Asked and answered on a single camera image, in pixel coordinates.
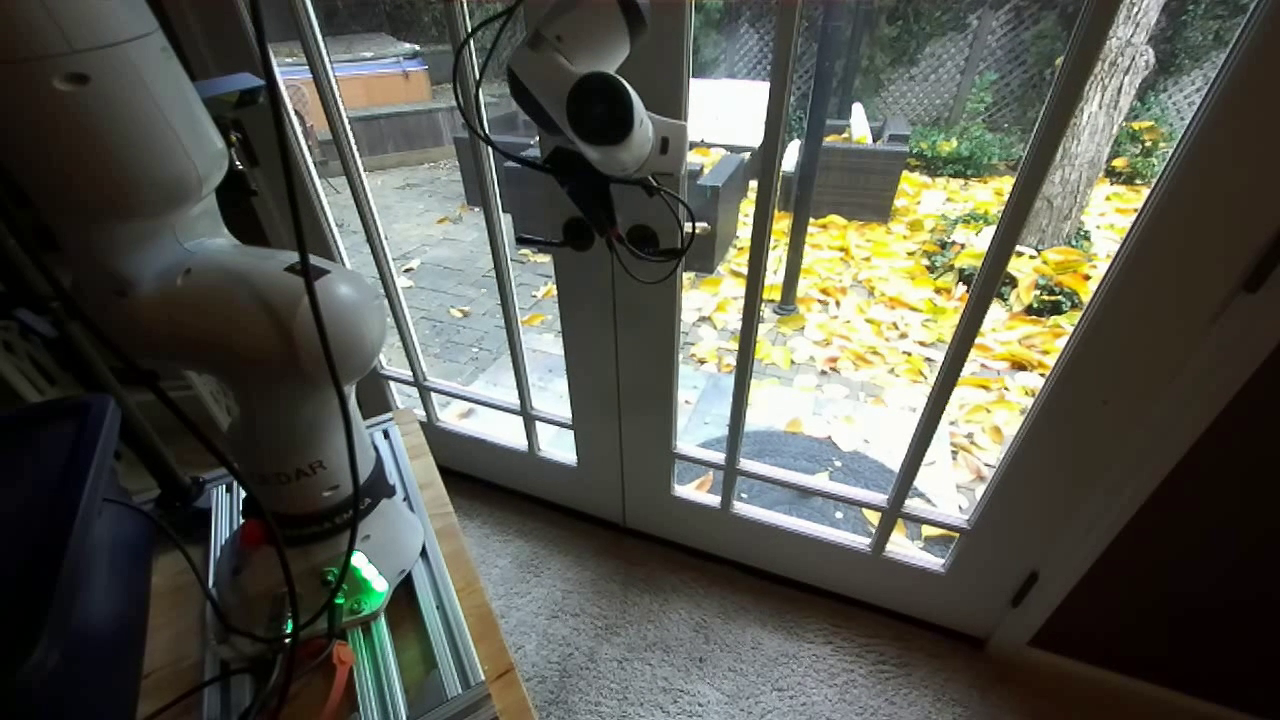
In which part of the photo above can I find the white door with large lever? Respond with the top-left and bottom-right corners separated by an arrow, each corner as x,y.
613,0 -> 1265,640

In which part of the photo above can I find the grey blue bar device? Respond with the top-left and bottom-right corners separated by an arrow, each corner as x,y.
194,68 -> 270,107

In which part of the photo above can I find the black outdoor door mat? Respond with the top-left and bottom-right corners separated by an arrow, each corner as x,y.
691,426 -> 928,539

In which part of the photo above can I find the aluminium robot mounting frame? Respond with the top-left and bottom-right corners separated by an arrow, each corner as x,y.
194,410 -> 494,720

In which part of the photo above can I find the orange plastic piece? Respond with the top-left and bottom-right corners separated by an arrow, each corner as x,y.
262,636 -> 358,720

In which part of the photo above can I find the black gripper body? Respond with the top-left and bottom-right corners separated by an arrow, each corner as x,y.
538,139 -> 680,237

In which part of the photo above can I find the tree trunk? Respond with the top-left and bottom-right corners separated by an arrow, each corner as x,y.
1015,0 -> 1171,257

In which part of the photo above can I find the lattice fence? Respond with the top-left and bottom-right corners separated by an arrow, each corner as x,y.
862,21 -> 1072,136

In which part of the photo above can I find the blue bin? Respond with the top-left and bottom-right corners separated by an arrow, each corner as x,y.
0,391 -> 159,720

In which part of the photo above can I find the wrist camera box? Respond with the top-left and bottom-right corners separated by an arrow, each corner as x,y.
646,117 -> 691,181

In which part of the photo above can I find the grey outdoor planter box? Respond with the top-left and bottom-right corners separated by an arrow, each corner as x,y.
778,124 -> 917,226

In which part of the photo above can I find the large black door lever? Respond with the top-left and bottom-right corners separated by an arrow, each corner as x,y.
618,221 -> 672,262

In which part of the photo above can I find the dark outdoor planter box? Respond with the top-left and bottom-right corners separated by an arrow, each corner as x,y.
685,143 -> 756,277

